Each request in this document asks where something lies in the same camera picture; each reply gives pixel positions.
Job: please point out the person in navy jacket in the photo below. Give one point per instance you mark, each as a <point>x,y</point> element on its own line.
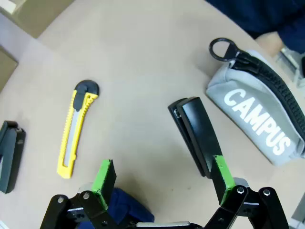
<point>262,14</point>

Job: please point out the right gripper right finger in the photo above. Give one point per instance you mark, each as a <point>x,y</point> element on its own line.
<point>224,186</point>

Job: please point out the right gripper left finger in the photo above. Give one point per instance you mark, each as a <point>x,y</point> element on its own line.
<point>104,181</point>

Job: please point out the person's left hand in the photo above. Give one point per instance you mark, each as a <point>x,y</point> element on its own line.
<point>270,43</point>

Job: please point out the black stapler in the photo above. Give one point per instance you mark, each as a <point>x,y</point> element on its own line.
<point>197,128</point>

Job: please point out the grey CAMPUS pencil case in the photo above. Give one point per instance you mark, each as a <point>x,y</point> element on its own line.
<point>238,81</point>

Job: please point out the black hole punch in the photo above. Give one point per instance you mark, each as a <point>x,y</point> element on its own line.
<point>9,155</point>

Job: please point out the yellow utility knife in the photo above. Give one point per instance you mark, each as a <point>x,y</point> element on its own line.
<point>71,143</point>

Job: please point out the navy blue pouch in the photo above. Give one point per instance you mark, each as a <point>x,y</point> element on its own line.
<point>133,207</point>

